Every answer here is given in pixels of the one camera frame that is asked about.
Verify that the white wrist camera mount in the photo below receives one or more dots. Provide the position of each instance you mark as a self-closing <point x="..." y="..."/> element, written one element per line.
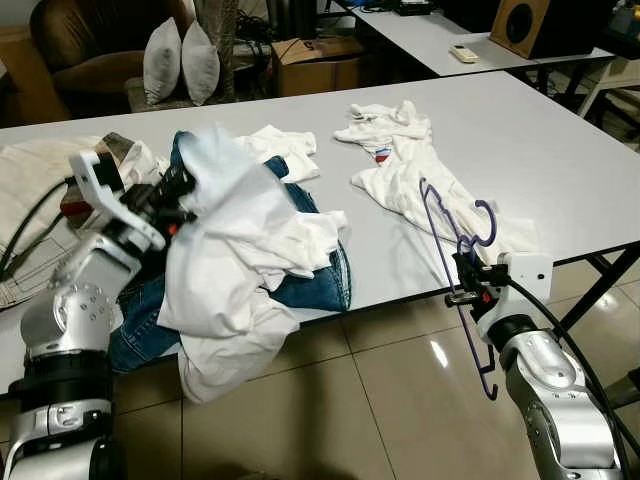
<point x="520" y="285"/>
<point x="140" y="228"/>

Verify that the blue denim jeans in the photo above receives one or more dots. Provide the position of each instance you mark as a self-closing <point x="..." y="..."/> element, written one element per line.
<point x="310" y="290"/>

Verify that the black desk device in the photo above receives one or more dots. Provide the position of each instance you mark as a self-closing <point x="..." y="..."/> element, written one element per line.
<point x="415" y="6"/>

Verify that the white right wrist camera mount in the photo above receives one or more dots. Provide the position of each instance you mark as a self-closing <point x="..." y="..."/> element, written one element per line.
<point x="520" y="285"/>

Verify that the open cardboard box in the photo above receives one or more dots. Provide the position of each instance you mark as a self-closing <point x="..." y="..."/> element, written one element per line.
<point x="320" y="70"/>

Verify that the grey rough post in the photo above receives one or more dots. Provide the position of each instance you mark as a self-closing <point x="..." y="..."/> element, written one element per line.
<point x="218" y="40"/>

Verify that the white office desk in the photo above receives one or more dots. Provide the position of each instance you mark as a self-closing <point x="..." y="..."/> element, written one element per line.
<point x="420" y="35"/>

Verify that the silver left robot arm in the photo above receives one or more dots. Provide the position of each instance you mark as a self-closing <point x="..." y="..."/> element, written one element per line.
<point x="70" y="310"/>

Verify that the brown leather armchair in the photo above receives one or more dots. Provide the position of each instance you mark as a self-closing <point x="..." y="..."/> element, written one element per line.
<point x="90" y="40"/>

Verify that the plain white garment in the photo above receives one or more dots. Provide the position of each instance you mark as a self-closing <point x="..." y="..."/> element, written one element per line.
<point x="240" y="260"/>

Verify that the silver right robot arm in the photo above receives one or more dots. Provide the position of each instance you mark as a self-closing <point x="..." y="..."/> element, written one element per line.
<point x="560" y="400"/>

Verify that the brown folded cloth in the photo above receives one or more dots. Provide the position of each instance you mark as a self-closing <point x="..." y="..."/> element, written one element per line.
<point x="115" y="147"/>

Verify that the white remote control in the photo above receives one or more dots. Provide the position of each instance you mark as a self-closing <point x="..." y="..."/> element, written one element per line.
<point x="463" y="53"/>

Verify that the white shirt with chest logo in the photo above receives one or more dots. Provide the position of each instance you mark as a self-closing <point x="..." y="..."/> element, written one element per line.
<point x="400" y="190"/>

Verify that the wooden loudspeaker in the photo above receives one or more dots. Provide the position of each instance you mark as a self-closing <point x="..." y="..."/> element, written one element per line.
<point x="550" y="25"/>

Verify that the black table leg frame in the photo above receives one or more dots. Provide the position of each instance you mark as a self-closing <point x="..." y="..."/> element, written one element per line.
<point x="600" y="284"/>

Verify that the purple plastic hanger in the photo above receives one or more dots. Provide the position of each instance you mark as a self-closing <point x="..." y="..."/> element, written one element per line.
<point x="440" y="240"/>

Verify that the small crumpled white garment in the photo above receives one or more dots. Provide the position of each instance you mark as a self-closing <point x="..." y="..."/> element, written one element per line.
<point x="285" y="150"/>

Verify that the dark tool case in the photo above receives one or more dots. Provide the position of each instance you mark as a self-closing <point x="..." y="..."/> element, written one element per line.
<point x="625" y="25"/>

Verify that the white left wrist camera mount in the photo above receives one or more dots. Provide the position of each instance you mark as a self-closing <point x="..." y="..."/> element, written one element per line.
<point x="140" y="228"/>

